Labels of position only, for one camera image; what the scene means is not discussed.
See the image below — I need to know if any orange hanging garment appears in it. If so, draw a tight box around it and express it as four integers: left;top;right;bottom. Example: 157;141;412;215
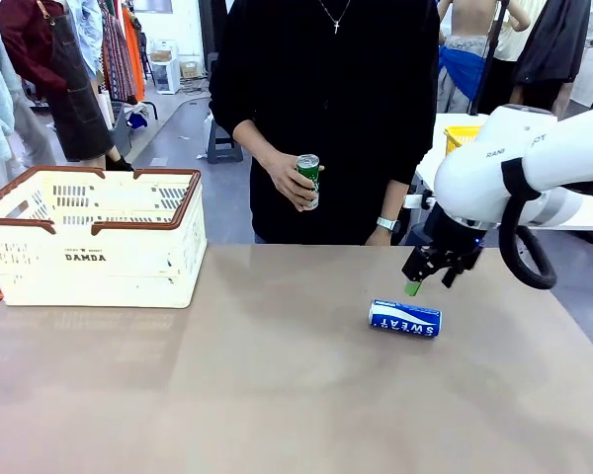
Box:
122;4;146;103

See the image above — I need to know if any black hanging coat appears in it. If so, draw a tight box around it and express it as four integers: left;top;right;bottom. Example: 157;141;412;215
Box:
511;0;593;119

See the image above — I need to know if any black step stool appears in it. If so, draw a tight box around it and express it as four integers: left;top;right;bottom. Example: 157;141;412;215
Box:
206;118;244;165

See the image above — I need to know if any white table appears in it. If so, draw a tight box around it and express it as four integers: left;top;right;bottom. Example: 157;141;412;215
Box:
414;112;593;232

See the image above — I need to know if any blue sweat drink can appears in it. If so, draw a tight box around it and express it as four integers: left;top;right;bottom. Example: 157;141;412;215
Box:
368;298;443;340

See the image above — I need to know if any light blue hanging shirt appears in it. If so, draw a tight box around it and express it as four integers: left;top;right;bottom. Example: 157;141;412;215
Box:
63;0;105;80

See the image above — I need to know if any black stand pole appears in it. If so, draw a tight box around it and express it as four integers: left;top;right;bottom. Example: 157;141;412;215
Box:
468;0;510;116

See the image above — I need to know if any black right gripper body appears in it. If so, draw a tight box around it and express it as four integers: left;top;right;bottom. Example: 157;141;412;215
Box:
413;204;486;272

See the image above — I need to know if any white floor appliance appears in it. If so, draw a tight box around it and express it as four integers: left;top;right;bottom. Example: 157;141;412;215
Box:
150;39;182;96

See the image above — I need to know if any mannequin maroon shirt dark apron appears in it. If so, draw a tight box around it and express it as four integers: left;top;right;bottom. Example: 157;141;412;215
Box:
0;0;134;172

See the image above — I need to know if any person's right hand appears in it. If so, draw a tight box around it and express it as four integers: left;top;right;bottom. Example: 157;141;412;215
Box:
264;150;326;213

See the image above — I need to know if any green drink can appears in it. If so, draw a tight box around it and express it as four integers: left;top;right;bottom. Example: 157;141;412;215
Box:
295;153;322;211

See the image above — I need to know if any yellow plastic basket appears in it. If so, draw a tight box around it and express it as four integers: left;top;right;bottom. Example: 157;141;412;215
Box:
443;125;483;157

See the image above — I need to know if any person's right forearm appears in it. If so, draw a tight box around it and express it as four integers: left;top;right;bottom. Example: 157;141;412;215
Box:
232;119;284;172

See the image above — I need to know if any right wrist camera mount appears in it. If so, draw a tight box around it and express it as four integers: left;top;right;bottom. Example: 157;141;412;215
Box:
403;191;437;211

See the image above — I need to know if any mannequin with blue wrap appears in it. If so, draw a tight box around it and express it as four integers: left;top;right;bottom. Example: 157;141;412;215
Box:
437;0;533;115

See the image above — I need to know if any cream shopping basket brown rim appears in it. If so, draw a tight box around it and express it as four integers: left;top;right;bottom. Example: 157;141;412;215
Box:
0;166;209;310

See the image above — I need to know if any striped patterned garment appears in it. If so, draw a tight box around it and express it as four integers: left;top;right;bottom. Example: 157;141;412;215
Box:
98;0;137;105

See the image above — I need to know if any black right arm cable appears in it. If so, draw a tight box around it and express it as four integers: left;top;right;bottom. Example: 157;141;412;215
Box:
496;157;558;290

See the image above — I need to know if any silver cross necklace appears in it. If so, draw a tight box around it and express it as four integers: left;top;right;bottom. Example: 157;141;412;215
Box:
318;0;352;35

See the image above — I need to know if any person's left hand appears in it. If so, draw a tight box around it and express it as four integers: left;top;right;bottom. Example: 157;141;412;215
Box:
364;225;392;247

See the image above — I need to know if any person's left forearm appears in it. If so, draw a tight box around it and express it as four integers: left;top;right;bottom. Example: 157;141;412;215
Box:
378;178;411;221

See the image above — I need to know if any person torso black sweater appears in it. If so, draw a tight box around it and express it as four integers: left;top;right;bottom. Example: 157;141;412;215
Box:
208;0;441;246

